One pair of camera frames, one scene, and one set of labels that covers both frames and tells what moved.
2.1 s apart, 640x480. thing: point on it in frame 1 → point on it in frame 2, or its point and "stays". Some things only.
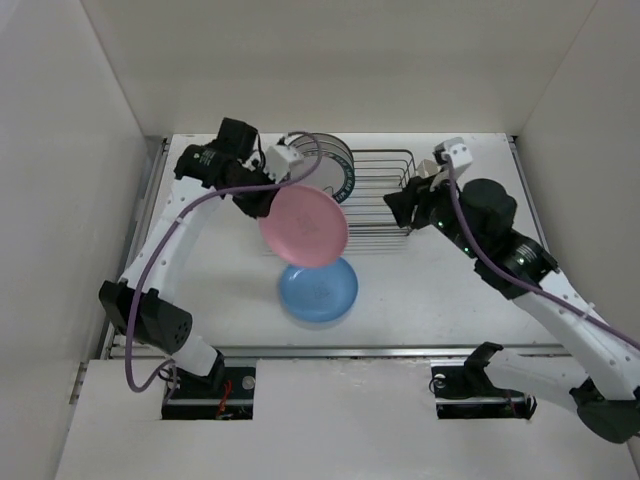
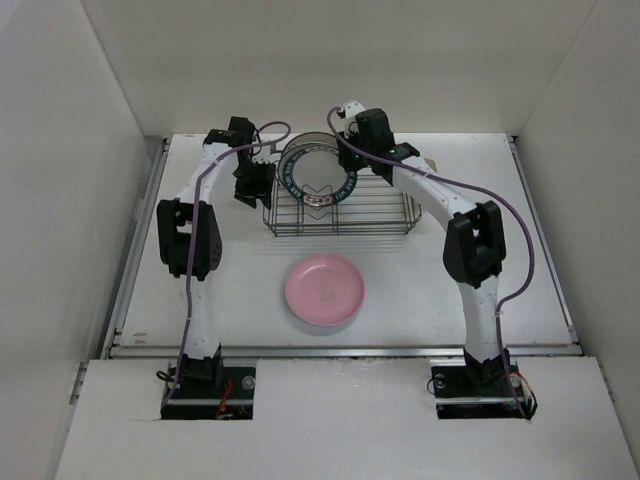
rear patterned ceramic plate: (301, 139) stays
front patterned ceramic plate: (334, 175) stays
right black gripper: (401, 203) → (344, 159)
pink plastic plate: (306, 226) → (324, 289)
